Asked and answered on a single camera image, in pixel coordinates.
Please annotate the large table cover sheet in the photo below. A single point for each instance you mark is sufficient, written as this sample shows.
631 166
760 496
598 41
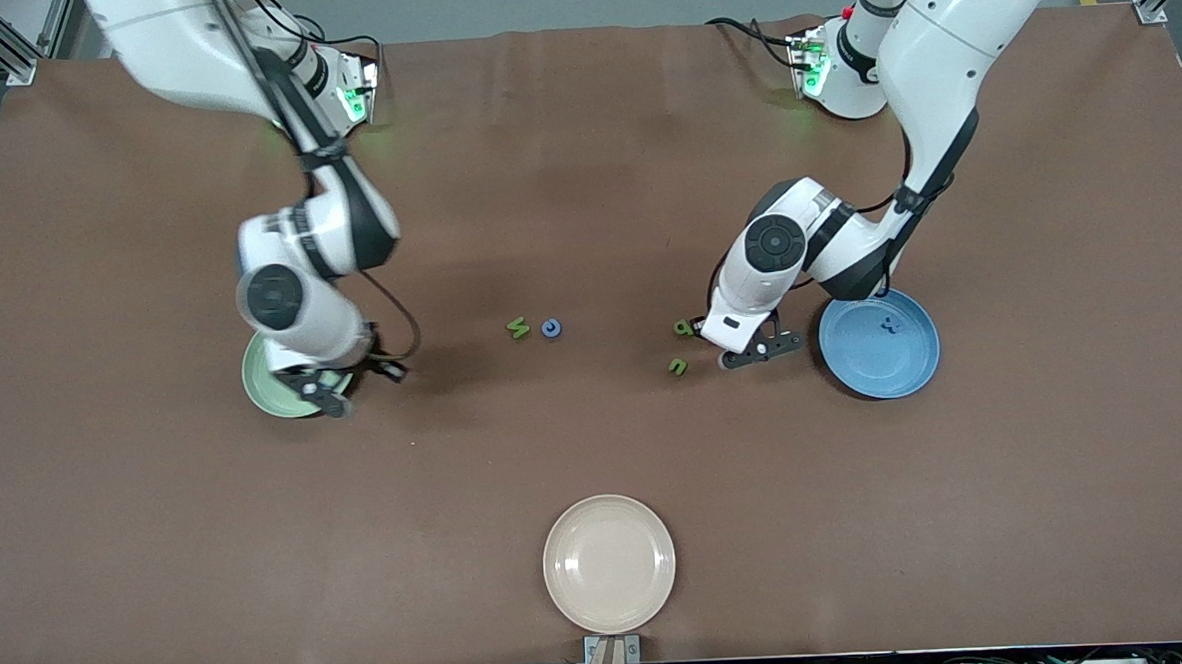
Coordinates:
596 442

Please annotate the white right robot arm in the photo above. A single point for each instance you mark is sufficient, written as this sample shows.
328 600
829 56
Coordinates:
169 41

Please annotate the blue foam letter x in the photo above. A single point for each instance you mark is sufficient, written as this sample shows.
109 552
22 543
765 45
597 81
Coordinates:
888 325

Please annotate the grey metal connector plate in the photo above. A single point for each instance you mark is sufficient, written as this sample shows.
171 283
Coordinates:
807 63
361 93

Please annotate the light green plate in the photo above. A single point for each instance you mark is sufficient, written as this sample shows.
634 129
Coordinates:
264 386

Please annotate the green foam letter p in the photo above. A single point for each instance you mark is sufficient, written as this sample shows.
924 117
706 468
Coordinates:
683 329

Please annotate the green foam letter N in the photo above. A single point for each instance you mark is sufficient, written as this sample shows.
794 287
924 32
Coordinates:
518 327

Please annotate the green foam letter u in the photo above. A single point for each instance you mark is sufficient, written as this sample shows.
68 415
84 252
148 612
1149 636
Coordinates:
677 367

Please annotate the blue plate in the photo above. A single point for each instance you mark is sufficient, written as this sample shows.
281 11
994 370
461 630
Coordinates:
882 359

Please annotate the grey metal post bracket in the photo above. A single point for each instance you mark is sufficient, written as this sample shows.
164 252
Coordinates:
592 649

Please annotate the blue foam letter C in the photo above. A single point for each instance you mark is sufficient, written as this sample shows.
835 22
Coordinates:
545 329

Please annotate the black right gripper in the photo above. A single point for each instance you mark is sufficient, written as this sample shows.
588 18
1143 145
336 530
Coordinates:
374 358

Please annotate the beige plate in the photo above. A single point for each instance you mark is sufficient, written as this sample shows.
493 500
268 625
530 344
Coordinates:
609 566

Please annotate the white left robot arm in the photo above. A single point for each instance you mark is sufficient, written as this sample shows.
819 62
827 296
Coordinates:
957 27

